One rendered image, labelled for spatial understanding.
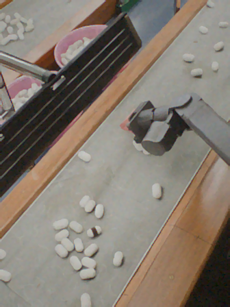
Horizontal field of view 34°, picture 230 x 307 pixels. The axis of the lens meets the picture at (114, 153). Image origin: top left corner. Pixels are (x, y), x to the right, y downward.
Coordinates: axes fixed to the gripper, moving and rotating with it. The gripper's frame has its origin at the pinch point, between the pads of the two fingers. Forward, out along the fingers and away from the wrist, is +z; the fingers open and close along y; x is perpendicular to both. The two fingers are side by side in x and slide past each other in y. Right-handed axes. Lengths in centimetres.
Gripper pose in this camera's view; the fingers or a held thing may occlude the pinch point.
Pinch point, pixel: (123, 126)
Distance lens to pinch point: 103.9
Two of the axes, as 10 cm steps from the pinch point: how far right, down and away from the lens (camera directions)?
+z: -6.2, 0.8, 7.8
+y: -5.4, 6.8, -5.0
